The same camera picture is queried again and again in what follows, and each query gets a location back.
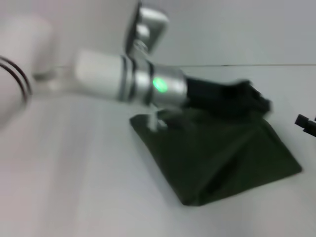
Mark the left arm cable with plug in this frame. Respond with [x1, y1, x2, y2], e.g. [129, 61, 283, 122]
[147, 108, 169, 132]

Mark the dark green t-shirt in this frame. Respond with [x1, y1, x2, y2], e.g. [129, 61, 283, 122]
[129, 108, 304, 207]

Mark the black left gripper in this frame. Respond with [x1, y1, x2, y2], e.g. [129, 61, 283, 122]
[182, 78, 274, 116]

